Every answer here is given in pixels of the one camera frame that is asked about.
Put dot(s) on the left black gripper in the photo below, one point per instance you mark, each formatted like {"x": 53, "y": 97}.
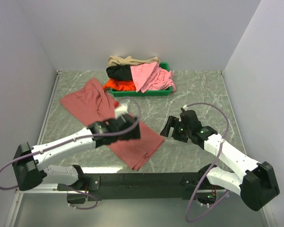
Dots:
{"x": 133, "y": 134}

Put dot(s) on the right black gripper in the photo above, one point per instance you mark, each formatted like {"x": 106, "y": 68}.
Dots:
{"x": 173, "y": 121}

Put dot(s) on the dusty rose t shirt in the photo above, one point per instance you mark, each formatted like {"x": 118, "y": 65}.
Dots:
{"x": 92, "y": 103}

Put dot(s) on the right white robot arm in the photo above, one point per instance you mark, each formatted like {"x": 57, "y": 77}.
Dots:
{"x": 253, "y": 181}

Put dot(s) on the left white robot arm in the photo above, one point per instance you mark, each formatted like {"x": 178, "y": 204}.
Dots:
{"x": 99, "y": 133}

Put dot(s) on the orange t shirt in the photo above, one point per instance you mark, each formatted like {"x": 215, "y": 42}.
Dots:
{"x": 119, "y": 85}

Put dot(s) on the black t shirt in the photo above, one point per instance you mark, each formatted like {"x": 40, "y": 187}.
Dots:
{"x": 119, "y": 72}

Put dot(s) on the light pink t shirt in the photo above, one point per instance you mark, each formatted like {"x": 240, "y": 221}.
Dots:
{"x": 152, "y": 77}

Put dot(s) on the green plastic tray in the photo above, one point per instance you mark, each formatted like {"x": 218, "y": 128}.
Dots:
{"x": 148, "y": 93}

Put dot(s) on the beige t shirt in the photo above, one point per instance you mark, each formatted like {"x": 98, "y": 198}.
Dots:
{"x": 117, "y": 60}

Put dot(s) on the black base crossbar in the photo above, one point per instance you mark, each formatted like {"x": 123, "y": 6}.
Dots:
{"x": 138, "y": 185}

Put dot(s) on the aluminium frame rail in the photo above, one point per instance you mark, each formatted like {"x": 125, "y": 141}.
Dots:
{"x": 47, "y": 113}

